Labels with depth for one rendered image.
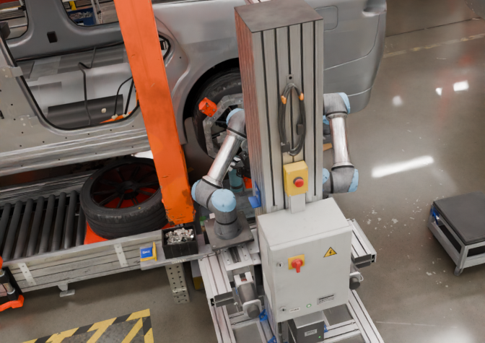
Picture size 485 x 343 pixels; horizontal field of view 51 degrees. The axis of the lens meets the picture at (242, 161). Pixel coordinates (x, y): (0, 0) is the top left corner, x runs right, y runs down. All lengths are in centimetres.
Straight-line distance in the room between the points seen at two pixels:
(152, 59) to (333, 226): 119
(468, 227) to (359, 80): 116
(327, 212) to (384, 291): 141
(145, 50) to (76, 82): 167
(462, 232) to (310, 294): 142
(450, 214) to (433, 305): 58
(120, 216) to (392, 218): 195
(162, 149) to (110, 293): 123
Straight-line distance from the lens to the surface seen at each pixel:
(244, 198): 371
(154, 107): 267
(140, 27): 248
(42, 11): 492
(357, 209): 395
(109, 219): 340
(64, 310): 366
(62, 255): 345
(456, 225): 344
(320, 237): 202
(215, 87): 323
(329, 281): 224
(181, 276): 324
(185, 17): 304
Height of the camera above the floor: 269
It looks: 37 degrees down
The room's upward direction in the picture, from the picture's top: 7 degrees counter-clockwise
